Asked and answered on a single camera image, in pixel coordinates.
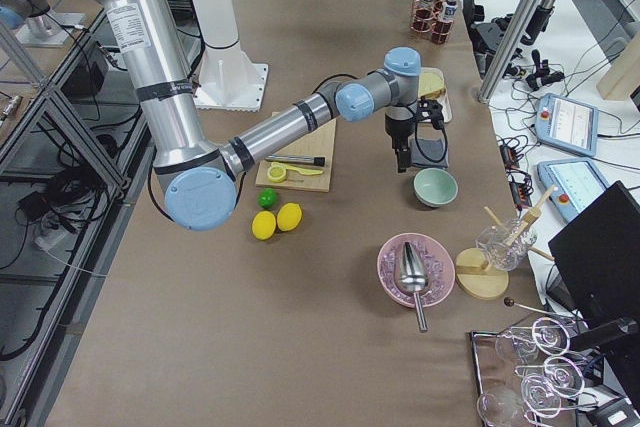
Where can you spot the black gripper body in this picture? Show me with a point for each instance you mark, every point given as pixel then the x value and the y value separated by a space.
pixel 396 129

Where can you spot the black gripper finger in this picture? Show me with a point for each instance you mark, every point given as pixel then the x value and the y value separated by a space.
pixel 400 157
pixel 405 159

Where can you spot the white round plate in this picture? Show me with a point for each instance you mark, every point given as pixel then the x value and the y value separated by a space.
pixel 440 92

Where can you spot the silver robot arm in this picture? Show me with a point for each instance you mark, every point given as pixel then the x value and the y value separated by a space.
pixel 197 176

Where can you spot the cream rabbit tray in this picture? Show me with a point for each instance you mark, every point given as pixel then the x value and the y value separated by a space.
pixel 432 85

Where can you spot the metal tray with glasses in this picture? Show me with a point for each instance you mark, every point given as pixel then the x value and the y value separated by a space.
pixel 527 375

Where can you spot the grey folded cloth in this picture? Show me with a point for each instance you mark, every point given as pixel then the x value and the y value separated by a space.
pixel 428 153

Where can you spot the mint green bowl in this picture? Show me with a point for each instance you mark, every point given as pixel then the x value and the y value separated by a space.
pixel 435 187

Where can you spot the tea bottle one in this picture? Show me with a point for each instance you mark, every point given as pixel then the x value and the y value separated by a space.
pixel 424 9

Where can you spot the wooden cutting board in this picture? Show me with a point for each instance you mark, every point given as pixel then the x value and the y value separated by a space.
pixel 318 143

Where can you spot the metal rod with black tip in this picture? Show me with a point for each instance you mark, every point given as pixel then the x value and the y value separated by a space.
pixel 318 161

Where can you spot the tea bottle three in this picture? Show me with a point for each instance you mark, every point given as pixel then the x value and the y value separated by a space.
pixel 444 22

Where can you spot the yellow plastic knife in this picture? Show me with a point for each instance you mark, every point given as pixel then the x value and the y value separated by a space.
pixel 300 170

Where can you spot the pink bowl with ice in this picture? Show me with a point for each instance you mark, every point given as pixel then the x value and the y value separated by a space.
pixel 437 262

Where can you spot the metal scoop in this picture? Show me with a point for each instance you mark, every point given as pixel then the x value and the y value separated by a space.
pixel 411 279

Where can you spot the half lemon slice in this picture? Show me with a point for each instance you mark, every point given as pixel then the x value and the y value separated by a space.
pixel 276 173

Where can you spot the yellow lemon right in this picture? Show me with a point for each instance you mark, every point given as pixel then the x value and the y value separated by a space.
pixel 289 217

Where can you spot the yellow lemon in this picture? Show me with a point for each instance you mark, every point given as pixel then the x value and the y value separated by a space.
pixel 263 225
pixel 289 217

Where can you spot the clear glass mug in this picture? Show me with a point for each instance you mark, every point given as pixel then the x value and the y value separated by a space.
pixel 504 256

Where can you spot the green lime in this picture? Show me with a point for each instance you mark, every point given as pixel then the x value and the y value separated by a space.
pixel 267 198

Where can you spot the yellow lemon left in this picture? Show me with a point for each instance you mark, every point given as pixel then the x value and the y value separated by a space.
pixel 263 225

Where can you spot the blue teach pendant far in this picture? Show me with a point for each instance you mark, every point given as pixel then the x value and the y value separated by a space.
pixel 567 124

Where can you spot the blue teach pendant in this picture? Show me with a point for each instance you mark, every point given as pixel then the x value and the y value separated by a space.
pixel 578 180
pixel 567 124

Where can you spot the blue teach pendant near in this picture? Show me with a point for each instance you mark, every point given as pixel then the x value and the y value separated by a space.
pixel 578 180

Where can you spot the black monitor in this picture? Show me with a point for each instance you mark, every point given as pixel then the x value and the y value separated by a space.
pixel 597 254

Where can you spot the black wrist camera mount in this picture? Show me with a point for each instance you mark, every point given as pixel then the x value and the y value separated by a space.
pixel 431 111

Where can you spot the copper wire bottle rack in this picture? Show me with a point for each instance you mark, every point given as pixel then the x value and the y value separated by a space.
pixel 422 30

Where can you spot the aluminium frame post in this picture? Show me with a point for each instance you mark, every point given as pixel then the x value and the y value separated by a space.
pixel 509 42

